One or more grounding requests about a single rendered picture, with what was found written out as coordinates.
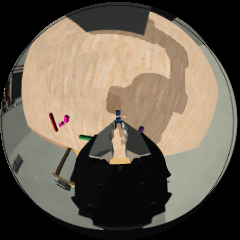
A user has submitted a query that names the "purple rod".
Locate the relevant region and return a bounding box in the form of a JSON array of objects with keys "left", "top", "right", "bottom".
[{"left": 138, "top": 126, "right": 144, "bottom": 132}]

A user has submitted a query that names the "green rod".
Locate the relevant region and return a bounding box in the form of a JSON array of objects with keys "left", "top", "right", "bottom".
[{"left": 79, "top": 135, "right": 93, "bottom": 140}]

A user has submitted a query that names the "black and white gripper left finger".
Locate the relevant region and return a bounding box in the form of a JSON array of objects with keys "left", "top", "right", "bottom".
[{"left": 70, "top": 121, "right": 116, "bottom": 182}]

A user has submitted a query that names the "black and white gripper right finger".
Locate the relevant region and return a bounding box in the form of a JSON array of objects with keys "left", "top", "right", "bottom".
[{"left": 121, "top": 120, "right": 171, "bottom": 178}]

